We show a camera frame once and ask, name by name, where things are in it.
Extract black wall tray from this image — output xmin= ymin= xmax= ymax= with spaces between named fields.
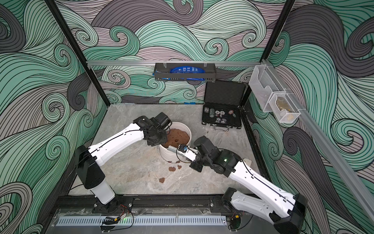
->
xmin=153 ymin=62 xmax=217 ymax=82

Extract small electronics board right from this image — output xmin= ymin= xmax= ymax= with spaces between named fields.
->
xmin=228 ymin=214 xmax=242 ymax=231

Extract blue item in tray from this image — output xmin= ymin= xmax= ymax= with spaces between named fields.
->
xmin=169 ymin=66 xmax=206 ymax=81

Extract white slotted cable duct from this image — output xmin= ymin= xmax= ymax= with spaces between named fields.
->
xmin=56 ymin=215 xmax=227 ymax=227

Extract black corner frame post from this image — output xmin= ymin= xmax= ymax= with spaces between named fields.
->
xmin=44 ymin=0 xmax=111 ymax=107
xmin=239 ymin=0 xmax=296 ymax=109

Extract small electronics board left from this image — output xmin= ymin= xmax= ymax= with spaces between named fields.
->
xmin=100 ymin=214 xmax=126 ymax=233

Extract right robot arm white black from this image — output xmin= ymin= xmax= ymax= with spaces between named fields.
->
xmin=178 ymin=136 xmax=308 ymax=234

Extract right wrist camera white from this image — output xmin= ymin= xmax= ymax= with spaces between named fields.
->
xmin=176 ymin=145 xmax=198 ymax=162

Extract aluminium rail wall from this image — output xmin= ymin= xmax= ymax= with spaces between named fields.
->
xmin=261 ymin=59 xmax=374 ymax=223
xmin=86 ymin=59 xmax=261 ymax=67

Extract clear plastic wall bin large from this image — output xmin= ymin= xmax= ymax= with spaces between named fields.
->
xmin=249 ymin=64 xmax=285 ymax=112

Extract black corner frame post left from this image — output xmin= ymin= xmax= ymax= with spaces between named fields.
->
xmin=44 ymin=0 xmax=111 ymax=107

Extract clear plastic wall bin small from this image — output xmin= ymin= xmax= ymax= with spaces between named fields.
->
xmin=269 ymin=93 xmax=301 ymax=124

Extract open black tool case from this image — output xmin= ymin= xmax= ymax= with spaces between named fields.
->
xmin=201 ymin=80 xmax=246 ymax=131

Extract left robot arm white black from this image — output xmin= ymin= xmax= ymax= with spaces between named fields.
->
xmin=75 ymin=112 xmax=172 ymax=205

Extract green scrub brush white bristles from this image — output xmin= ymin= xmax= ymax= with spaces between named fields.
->
xmin=167 ymin=146 xmax=178 ymax=154

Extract aluminium rail right wall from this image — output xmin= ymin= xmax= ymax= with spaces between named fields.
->
xmin=261 ymin=59 xmax=374 ymax=223

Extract small electronics board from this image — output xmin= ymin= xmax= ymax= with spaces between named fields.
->
xmin=228 ymin=214 xmax=242 ymax=231
xmin=100 ymin=214 xmax=126 ymax=233

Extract aluminium rail back wall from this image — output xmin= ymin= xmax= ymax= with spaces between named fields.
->
xmin=86 ymin=59 xmax=261 ymax=67

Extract brown mud lump in pot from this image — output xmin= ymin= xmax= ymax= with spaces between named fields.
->
xmin=162 ymin=129 xmax=190 ymax=148

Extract black corner frame post right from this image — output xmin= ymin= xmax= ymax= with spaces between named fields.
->
xmin=239 ymin=0 xmax=296 ymax=109

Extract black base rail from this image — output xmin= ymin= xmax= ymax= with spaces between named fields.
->
xmin=54 ymin=194 xmax=235 ymax=215

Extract white ceramic pot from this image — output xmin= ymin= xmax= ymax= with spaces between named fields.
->
xmin=158 ymin=122 xmax=192 ymax=163

